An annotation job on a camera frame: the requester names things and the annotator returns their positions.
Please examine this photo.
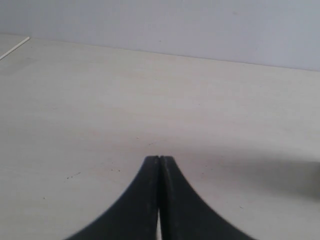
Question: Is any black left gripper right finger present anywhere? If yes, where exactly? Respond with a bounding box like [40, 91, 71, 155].
[158, 156, 253, 240]

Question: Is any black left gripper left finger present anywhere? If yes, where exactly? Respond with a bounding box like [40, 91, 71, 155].
[68, 156, 160, 240]

